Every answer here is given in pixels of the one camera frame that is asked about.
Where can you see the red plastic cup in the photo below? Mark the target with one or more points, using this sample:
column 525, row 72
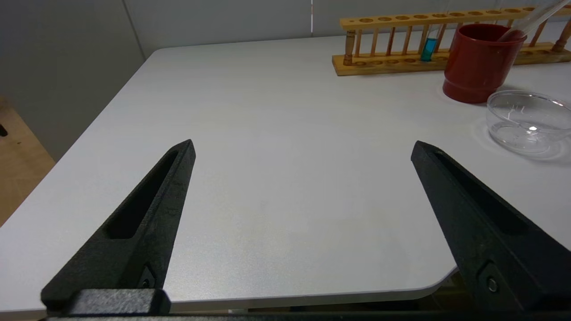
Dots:
column 477, row 67

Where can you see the blue pigment glass test tube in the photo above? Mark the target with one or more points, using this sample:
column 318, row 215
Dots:
column 429, row 50

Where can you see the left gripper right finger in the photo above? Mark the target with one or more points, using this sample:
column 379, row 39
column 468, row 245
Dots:
column 495, row 249

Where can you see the black floor object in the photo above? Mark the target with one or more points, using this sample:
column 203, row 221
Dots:
column 2, row 130

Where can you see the clear glass beaker dish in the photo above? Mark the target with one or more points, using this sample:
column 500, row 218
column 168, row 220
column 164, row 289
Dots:
column 526, row 129

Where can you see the wooden test tube rack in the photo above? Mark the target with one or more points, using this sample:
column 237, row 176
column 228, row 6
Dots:
column 383, row 64

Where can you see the empty glass test tube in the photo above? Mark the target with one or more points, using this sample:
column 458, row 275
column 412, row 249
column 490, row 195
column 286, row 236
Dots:
column 531, row 24

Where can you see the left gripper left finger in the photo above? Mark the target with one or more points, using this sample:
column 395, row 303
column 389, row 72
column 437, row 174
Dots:
column 134, row 249

